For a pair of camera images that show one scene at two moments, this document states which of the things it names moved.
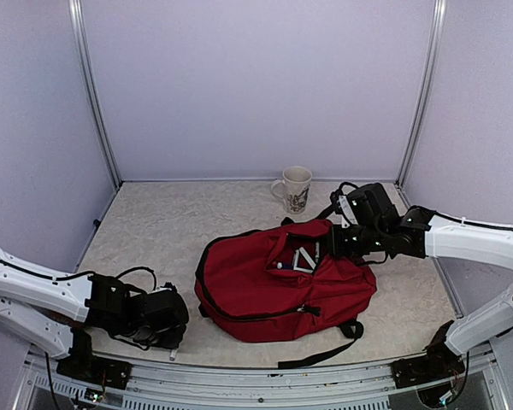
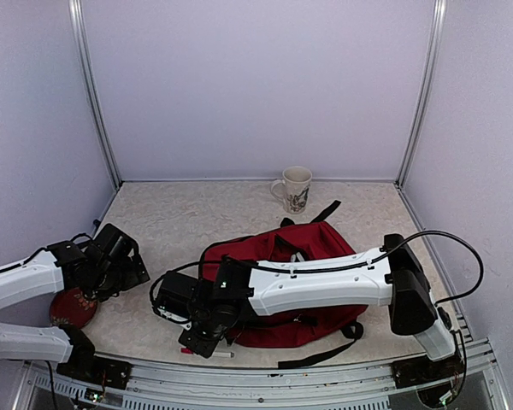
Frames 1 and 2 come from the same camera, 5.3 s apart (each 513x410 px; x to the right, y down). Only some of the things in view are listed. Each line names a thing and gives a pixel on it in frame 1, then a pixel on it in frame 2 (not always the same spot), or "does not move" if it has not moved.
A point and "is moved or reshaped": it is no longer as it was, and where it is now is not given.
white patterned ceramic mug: x=293 y=189 does not move
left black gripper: x=171 y=342 to x=132 y=278
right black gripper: x=339 y=249 to x=204 y=349
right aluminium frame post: x=440 y=11 does not move
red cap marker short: x=308 y=258 is moved or reshaped
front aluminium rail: x=200 y=385 does not move
